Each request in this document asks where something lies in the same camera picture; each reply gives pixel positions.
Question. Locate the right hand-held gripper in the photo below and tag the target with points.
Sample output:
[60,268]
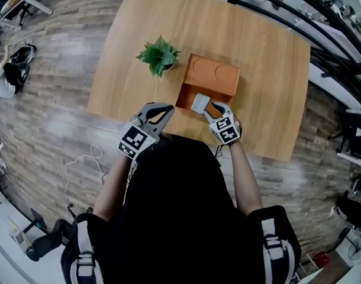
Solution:
[227,130]

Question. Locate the white desk with grey legs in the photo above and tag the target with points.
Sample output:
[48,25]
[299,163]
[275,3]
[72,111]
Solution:
[19,1]

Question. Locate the orange box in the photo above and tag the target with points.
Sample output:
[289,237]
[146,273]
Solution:
[211,72]

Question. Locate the green potted plant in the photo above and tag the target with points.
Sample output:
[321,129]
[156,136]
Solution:
[159,56]

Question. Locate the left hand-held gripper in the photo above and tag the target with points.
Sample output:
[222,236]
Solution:
[136,139]

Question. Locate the white box of bandages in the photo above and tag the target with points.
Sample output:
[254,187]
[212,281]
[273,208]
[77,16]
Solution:
[199,103]

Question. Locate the person's left forearm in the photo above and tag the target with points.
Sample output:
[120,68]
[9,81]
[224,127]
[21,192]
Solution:
[112,188]

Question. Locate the long white desk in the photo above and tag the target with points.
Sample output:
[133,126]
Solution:
[9,247]

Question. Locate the red box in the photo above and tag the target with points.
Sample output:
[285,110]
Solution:
[321,259]

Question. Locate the black office chair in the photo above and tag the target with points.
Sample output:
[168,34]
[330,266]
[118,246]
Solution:
[47,241]

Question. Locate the black metal railing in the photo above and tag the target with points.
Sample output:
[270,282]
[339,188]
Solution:
[331,31]

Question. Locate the person's right forearm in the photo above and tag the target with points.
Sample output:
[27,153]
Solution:
[244,179]

